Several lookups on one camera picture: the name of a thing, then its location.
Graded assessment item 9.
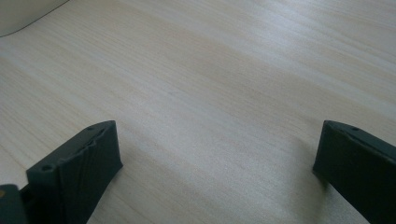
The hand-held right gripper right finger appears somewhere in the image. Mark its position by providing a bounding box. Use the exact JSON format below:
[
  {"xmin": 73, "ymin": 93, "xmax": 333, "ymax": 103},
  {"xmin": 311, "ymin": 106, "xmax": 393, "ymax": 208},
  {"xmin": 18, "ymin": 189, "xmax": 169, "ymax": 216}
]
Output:
[{"xmin": 312, "ymin": 119, "xmax": 396, "ymax": 224}]

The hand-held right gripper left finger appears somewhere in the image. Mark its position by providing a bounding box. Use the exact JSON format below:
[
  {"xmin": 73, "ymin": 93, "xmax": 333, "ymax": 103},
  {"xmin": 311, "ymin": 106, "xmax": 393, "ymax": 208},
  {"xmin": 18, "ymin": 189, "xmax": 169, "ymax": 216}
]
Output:
[{"xmin": 19, "ymin": 119, "xmax": 124, "ymax": 224}]

